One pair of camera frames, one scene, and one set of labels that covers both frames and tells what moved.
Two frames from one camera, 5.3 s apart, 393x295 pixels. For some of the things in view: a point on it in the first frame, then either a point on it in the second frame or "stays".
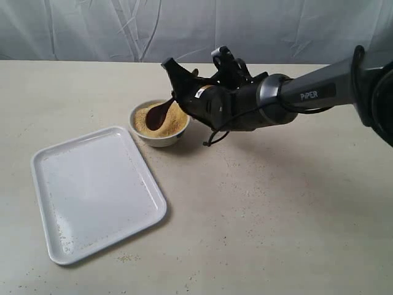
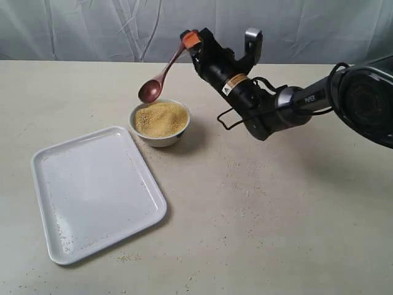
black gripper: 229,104 -> 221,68
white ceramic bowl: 150,140 stays
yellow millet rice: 174,123 stays
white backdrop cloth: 271,32 stays
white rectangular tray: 93,190 stays
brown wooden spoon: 156,116 -> 151,90
